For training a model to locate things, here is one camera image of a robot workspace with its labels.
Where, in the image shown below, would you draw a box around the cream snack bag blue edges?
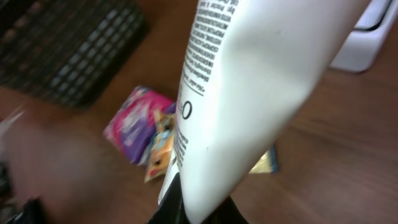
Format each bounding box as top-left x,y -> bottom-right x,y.
144,110 -> 279,182

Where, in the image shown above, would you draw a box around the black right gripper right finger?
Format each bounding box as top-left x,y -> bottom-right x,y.
203,197 -> 248,224

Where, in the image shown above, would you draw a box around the red purple tissue pack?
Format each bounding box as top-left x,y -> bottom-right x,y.
103,86 -> 175,164

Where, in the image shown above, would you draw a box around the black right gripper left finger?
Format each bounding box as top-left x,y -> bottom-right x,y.
147,173 -> 190,224

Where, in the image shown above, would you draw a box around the grey plastic shopping basket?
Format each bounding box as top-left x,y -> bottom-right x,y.
1,0 -> 149,108

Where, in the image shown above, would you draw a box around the white barcode scanner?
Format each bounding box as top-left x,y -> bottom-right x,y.
330,0 -> 397,73

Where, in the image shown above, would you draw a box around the white tube with gold cap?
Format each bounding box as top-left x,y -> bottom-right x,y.
160,0 -> 368,223

